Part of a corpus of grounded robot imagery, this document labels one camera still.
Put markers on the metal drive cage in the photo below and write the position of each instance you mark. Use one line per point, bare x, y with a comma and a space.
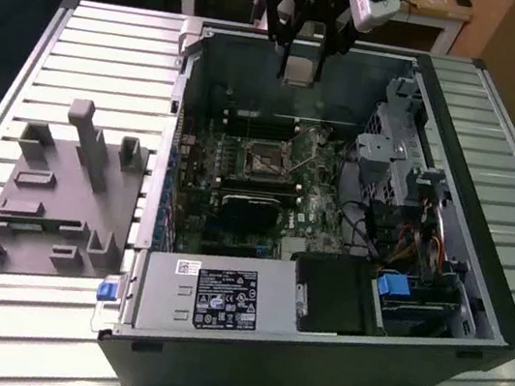
391, 150

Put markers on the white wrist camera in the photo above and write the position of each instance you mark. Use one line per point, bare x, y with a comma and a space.
371, 3

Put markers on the CPU socket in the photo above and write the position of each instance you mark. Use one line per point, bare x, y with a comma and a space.
265, 160

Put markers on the blue plastic latch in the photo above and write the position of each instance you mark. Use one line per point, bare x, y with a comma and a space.
106, 290

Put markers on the blue disk carrier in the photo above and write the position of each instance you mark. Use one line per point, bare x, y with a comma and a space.
394, 285

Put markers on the grey parts rack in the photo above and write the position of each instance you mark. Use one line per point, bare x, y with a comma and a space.
65, 202

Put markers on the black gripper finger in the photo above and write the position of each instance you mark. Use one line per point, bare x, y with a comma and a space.
341, 37
280, 15

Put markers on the black open PC case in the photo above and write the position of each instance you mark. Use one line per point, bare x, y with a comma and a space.
257, 379

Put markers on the silver CPU plate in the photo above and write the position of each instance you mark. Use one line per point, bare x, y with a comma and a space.
300, 70

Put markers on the metal disk bay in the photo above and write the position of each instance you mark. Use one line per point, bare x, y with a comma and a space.
464, 314

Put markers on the black graphics card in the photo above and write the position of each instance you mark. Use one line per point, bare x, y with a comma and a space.
247, 211

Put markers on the silver power supply unit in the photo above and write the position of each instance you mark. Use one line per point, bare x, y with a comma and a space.
164, 286

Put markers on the small silver heatsink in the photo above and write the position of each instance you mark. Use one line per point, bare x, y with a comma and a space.
293, 248

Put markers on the thin metal locking lever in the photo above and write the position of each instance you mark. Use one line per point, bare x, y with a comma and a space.
302, 162

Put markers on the green motherboard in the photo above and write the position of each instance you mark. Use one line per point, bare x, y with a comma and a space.
318, 212

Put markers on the black drive cover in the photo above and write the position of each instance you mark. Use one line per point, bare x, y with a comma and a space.
334, 293

